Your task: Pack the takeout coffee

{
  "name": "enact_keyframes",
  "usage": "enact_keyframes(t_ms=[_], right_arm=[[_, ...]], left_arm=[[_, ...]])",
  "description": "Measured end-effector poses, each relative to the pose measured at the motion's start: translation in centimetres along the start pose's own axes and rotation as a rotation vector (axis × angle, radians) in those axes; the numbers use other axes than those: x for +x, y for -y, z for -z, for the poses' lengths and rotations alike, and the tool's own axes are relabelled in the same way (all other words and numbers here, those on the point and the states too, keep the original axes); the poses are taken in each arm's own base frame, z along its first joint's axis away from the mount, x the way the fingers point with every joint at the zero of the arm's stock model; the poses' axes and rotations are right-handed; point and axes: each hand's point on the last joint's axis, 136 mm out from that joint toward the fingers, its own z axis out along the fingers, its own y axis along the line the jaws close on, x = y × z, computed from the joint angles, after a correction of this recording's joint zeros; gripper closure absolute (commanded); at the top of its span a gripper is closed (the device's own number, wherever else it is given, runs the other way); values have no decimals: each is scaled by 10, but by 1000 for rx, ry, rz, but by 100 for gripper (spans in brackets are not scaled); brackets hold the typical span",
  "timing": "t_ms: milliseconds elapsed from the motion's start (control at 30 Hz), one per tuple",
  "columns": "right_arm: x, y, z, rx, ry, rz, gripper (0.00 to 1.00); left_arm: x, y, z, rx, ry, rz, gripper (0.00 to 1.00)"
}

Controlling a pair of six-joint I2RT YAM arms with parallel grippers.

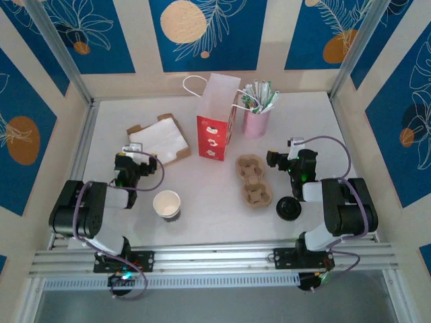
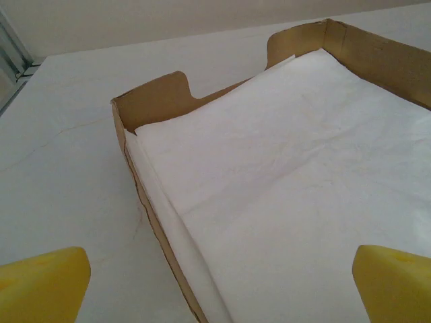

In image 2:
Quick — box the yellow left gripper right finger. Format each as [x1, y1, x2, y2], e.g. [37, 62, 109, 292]
[352, 244, 431, 323]

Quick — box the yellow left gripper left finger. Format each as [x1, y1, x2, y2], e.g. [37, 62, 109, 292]
[0, 246, 92, 323]

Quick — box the aluminium frame post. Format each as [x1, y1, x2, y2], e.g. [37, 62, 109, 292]
[0, 6, 42, 117]

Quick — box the white paper napkin stack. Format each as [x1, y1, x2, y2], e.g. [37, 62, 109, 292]
[126, 48, 431, 323]

